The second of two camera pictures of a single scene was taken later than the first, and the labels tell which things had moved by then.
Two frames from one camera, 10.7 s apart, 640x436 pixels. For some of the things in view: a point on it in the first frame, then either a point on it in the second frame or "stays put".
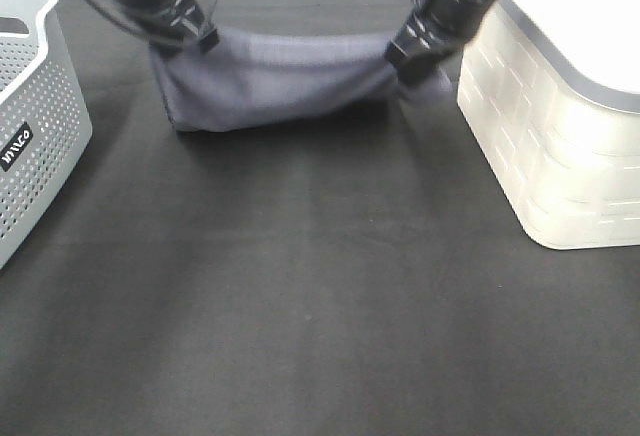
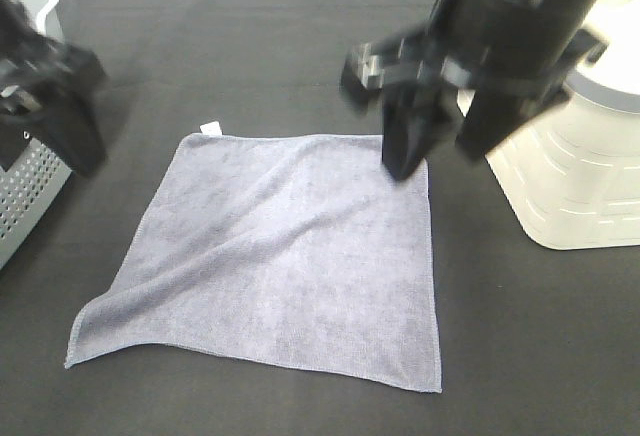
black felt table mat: (362, 274) stays put
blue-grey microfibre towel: (290, 81) -> (303, 247)
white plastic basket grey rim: (550, 88) stays put
